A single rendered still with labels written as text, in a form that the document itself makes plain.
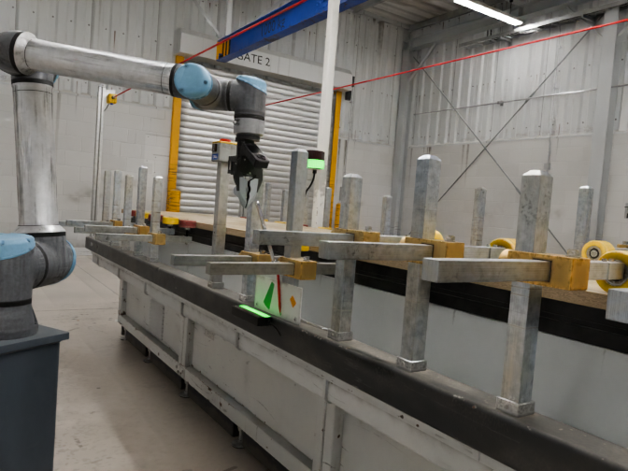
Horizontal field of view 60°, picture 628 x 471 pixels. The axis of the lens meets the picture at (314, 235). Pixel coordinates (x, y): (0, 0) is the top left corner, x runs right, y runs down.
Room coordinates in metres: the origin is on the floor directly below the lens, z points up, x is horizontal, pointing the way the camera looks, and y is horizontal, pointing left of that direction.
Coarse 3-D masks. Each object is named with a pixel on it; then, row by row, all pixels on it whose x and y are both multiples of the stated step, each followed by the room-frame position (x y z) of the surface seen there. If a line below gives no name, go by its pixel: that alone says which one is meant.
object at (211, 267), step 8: (208, 264) 1.34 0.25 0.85; (216, 264) 1.34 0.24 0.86; (224, 264) 1.36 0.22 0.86; (232, 264) 1.37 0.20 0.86; (240, 264) 1.38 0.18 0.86; (248, 264) 1.39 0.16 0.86; (256, 264) 1.40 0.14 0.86; (264, 264) 1.42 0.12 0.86; (272, 264) 1.43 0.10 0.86; (280, 264) 1.45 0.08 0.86; (288, 264) 1.46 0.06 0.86; (320, 264) 1.52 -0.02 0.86; (328, 264) 1.53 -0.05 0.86; (208, 272) 1.34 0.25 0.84; (216, 272) 1.34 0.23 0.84; (224, 272) 1.36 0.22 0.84; (232, 272) 1.37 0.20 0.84; (240, 272) 1.38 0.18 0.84; (248, 272) 1.39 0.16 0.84; (256, 272) 1.41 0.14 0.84; (264, 272) 1.42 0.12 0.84; (272, 272) 1.43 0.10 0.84; (280, 272) 1.45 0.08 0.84; (288, 272) 1.46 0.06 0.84; (320, 272) 1.52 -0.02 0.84; (328, 272) 1.53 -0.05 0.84
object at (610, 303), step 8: (624, 288) 0.54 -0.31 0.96; (608, 296) 0.52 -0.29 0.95; (616, 296) 0.52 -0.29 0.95; (624, 296) 0.51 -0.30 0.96; (608, 304) 0.52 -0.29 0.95; (616, 304) 0.52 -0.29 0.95; (624, 304) 0.51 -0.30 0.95; (608, 312) 0.52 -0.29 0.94; (616, 312) 0.52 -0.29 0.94; (624, 312) 0.51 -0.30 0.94; (616, 320) 0.52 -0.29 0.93; (624, 320) 0.51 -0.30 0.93
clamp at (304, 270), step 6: (282, 258) 1.52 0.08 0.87; (288, 258) 1.50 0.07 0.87; (294, 258) 1.51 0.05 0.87; (300, 258) 1.52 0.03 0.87; (294, 264) 1.47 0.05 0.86; (300, 264) 1.44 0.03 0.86; (306, 264) 1.45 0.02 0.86; (312, 264) 1.46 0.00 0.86; (294, 270) 1.47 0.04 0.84; (300, 270) 1.44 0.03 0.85; (306, 270) 1.45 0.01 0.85; (312, 270) 1.46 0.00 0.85; (288, 276) 1.49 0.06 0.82; (294, 276) 1.46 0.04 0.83; (300, 276) 1.44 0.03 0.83; (306, 276) 1.45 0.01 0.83; (312, 276) 1.46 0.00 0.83
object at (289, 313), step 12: (264, 288) 1.60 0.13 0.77; (276, 288) 1.54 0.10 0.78; (288, 288) 1.49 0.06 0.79; (300, 288) 1.44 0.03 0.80; (276, 300) 1.54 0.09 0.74; (288, 300) 1.48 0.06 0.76; (300, 300) 1.43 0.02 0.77; (276, 312) 1.54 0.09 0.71; (288, 312) 1.48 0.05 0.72; (300, 312) 1.43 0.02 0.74
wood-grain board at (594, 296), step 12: (168, 216) 3.09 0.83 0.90; (180, 216) 3.24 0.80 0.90; (192, 216) 3.39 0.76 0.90; (204, 216) 3.56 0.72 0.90; (228, 216) 3.97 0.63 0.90; (204, 228) 2.55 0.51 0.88; (228, 228) 2.32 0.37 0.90; (240, 228) 2.34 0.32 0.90; (276, 228) 2.60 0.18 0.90; (312, 228) 2.94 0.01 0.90; (384, 264) 1.48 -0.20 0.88; (396, 264) 1.44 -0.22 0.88; (504, 288) 1.16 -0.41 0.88; (552, 288) 1.06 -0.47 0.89; (588, 288) 1.06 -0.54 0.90; (600, 288) 1.07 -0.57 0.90; (564, 300) 1.04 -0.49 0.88; (576, 300) 1.02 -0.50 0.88; (588, 300) 1.00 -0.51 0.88; (600, 300) 0.99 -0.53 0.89
